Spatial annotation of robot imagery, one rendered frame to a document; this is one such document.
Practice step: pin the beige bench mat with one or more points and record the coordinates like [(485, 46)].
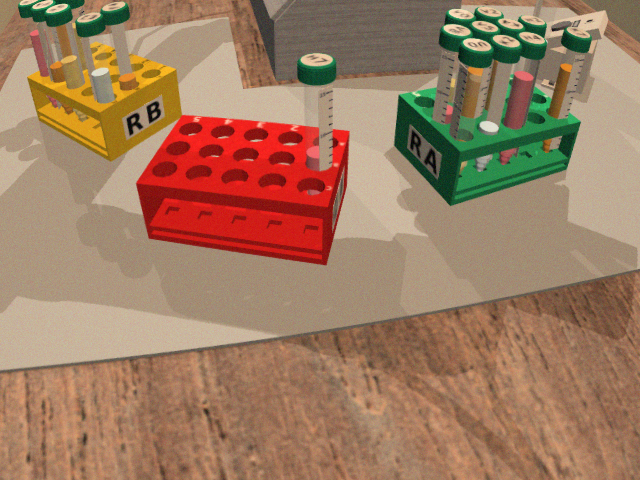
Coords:
[(82, 283)]

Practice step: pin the green test tube rack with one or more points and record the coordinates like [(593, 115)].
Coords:
[(428, 146)]

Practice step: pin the yellow test tube rack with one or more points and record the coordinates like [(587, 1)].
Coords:
[(131, 118)]

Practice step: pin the red test tube rack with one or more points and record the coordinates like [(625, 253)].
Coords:
[(283, 223)]

